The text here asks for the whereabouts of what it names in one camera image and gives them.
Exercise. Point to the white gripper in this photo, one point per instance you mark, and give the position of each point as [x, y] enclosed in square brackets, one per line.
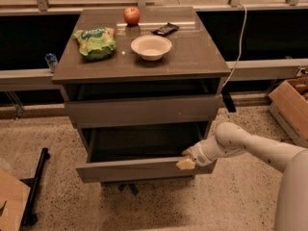
[198, 155]

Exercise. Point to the grey drawer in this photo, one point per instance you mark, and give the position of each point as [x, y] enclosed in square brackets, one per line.
[143, 111]
[132, 153]

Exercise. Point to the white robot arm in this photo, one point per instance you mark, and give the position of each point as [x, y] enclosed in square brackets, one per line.
[291, 160]

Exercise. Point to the grey top drawer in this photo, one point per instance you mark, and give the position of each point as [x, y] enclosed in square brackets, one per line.
[143, 111]

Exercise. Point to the grey drawer cabinet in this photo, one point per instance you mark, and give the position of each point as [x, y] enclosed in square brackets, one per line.
[192, 67]

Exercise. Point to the brown cardboard box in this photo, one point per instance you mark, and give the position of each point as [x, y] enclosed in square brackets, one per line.
[289, 106]

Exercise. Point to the white paper bowl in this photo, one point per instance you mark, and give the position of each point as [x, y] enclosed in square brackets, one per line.
[150, 47]

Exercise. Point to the black snack bar wrapper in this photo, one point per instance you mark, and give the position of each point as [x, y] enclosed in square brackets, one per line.
[165, 30]

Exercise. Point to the green chip bag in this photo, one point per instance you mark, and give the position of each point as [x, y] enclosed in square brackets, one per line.
[96, 44]

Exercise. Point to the red apple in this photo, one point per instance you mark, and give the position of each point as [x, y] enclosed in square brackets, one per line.
[132, 15]

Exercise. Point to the plastic water bottle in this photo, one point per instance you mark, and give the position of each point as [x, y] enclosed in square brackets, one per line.
[51, 61]

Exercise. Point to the black metal stand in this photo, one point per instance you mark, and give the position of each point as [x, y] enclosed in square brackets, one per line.
[29, 217]

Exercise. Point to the cardboard sheet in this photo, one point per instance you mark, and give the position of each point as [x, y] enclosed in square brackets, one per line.
[13, 199]

